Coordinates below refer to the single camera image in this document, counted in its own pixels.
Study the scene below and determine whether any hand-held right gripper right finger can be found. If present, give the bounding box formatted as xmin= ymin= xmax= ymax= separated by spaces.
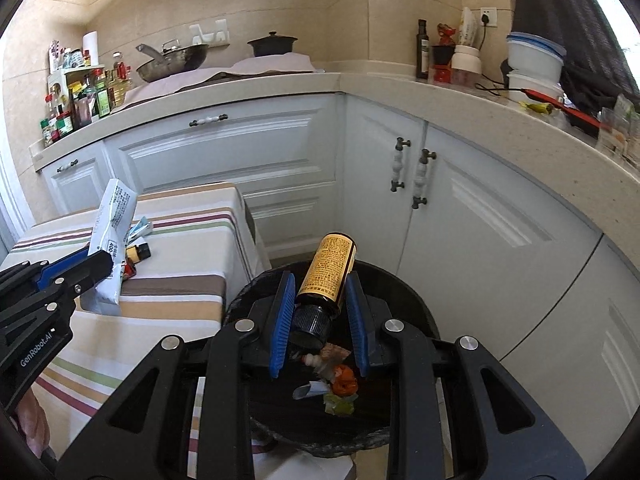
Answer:
xmin=345 ymin=271 xmax=588 ymax=480

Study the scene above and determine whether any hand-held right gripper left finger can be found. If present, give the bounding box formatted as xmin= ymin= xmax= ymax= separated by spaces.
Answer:
xmin=50 ymin=270 xmax=297 ymax=480

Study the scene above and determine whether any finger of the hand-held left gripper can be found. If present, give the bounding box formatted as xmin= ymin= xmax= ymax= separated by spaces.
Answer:
xmin=0 ymin=250 xmax=115 ymax=333
xmin=0 ymin=245 xmax=93 ymax=303

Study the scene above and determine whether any large white toothpaste tube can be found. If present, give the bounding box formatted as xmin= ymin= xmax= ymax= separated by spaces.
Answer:
xmin=80 ymin=178 xmax=139 ymax=317

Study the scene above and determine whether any orange plastic bag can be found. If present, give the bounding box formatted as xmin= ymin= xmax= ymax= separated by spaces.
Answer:
xmin=331 ymin=365 xmax=358 ymax=396

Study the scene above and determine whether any small white blue tube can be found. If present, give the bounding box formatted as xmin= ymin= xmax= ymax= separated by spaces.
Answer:
xmin=127 ymin=216 xmax=152 ymax=241

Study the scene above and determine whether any brown bottle yellow label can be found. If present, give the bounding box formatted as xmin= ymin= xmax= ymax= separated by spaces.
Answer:
xmin=290 ymin=232 xmax=358 ymax=351

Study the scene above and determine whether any yellow green packet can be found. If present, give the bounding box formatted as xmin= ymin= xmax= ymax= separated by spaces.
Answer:
xmin=322 ymin=392 xmax=358 ymax=417

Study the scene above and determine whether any black waste bin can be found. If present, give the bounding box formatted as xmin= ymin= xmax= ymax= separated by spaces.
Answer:
xmin=222 ymin=260 xmax=442 ymax=459

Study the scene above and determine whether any person's left hand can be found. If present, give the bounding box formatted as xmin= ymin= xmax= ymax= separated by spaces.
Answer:
xmin=12 ymin=387 xmax=53 ymax=448

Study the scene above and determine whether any striped tablecloth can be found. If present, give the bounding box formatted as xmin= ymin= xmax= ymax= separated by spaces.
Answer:
xmin=0 ymin=182 xmax=358 ymax=480

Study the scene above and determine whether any group of condiment bottles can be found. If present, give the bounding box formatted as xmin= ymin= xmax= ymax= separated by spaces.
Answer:
xmin=39 ymin=40 xmax=133 ymax=148

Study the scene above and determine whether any white spice rack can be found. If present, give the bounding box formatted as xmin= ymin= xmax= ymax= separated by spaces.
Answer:
xmin=46 ymin=64 xmax=108 ymax=98

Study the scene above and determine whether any white stove cloth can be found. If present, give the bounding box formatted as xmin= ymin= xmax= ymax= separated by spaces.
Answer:
xmin=232 ymin=52 xmax=317 ymax=75
xmin=122 ymin=67 xmax=241 ymax=108

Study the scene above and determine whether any paper towel roll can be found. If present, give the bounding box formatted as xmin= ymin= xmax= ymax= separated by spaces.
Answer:
xmin=81 ymin=31 xmax=99 ymax=68

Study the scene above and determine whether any metal wok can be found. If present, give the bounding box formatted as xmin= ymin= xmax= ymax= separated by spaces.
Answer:
xmin=135 ymin=39 xmax=211 ymax=83

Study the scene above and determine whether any black lidded pot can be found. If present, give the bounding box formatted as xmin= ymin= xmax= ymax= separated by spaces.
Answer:
xmin=247 ymin=31 xmax=298 ymax=58

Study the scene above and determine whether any black red grinder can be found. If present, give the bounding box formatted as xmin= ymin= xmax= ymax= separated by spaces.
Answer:
xmin=431 ymin=45 xmax=453 ymax=83

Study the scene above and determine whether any dark olive oil bottle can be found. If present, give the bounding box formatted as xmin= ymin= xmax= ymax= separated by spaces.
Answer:
xmin=415 ymin=19 xmax=431 ymax=80

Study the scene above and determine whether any white jar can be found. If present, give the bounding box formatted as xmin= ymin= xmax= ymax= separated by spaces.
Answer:
xmin=450 ymin=44 xmax=482 ymax=83

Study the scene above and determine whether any white plastic container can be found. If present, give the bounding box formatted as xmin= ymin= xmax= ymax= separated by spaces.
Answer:
xmin=506 ymin=72 xmax=563 ymax=103

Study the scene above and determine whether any white container blue lid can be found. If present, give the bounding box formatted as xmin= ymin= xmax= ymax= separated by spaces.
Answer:
xmin=505 ymin=32 xmax=568 ymax=81

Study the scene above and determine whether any white bag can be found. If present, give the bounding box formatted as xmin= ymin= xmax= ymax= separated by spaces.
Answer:
xmin=459 ymin=6 xmax=478 ymax=48

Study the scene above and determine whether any dark curtain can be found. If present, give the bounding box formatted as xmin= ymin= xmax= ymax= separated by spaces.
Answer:
xmin=510 ymin=0 xmax=640 ymax=113

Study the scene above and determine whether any window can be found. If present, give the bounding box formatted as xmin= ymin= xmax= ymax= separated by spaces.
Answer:
xmin=575 ymin=0 xmax=640 ymax=96

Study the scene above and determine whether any white door frame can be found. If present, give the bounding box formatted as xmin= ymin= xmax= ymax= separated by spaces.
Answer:
xmin=0 ymin=145 xmax=36 ymax=256

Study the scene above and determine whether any white wall hook rack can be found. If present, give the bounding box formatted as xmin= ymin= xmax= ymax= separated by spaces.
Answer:
xmin=190 ymin=18 xmax=231 ymax=47

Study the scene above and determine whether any black cable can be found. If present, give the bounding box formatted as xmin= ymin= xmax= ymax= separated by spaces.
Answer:
xmin=474 ymin=25 xmax=521 ymax=98

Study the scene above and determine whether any red handled tool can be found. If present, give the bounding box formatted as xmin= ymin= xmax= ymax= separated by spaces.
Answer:
xmin=520 ymin=87 xmax=603 ymax=133

